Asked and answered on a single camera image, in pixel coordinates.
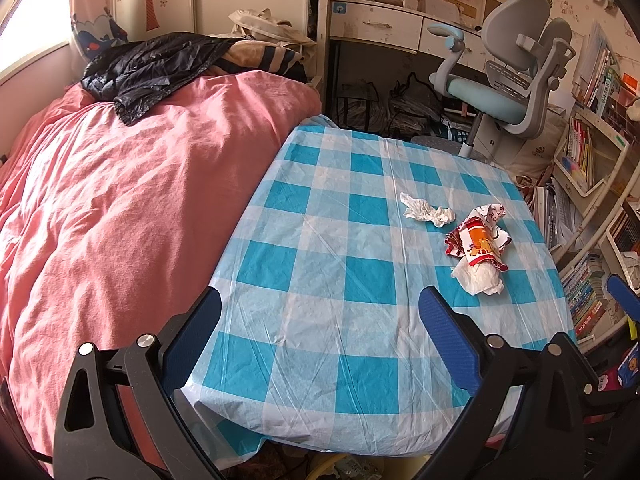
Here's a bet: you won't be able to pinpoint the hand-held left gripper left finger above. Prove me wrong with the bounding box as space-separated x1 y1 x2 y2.
52 286 222 480

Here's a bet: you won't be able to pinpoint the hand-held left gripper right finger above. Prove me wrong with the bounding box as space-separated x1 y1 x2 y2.
417 286 601 480

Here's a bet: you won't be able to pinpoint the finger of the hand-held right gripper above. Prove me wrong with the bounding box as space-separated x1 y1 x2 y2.
606 274 640 341

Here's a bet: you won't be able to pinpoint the large white tissue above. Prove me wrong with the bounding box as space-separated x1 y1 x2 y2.
451 256 506 297

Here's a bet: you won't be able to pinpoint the red orange wrapper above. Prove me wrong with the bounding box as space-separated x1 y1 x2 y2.
444 201 512 272

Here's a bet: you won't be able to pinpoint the yellow plastic bin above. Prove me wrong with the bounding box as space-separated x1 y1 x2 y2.
305 452 428 480

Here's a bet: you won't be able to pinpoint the stack of colourful books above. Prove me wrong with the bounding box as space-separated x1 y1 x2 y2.
560 254 627 342

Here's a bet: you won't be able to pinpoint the blue yellow box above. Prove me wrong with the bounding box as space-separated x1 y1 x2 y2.
617 342 640 387

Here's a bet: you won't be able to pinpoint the blue white checkered tablecloth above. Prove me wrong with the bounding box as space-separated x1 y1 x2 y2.
182 114 578 457

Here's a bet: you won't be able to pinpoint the white bookshelf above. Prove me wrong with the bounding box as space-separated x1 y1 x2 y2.
550 25 640 357

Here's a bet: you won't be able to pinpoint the pink blanket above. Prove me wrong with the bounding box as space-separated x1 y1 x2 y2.
0 71 323 477

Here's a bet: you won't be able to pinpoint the beige printed canvas bag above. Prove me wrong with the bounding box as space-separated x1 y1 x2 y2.
505 110 569 187

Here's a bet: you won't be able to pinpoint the grey blue desk chair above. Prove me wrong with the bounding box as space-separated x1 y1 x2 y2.
427 0 577 162

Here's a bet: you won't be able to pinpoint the black plastic bags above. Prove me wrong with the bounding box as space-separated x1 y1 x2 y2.
334 72 452 137

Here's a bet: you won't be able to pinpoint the black puffer jacket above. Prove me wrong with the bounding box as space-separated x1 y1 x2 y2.
80 31 244 127

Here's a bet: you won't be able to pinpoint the tan navy striped blanket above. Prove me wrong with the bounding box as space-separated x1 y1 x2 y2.
220 42 309 84

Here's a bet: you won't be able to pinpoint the pink printed curtain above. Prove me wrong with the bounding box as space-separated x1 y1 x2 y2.
67 0 132 62

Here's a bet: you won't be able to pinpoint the beige tote bag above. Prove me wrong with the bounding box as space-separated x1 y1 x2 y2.
229 8 317 58

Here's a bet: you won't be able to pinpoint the white desk with hutch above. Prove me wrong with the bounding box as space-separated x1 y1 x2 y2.
320 0 547 128

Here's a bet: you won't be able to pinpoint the window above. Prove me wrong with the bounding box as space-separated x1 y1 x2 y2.
0 0 76 78

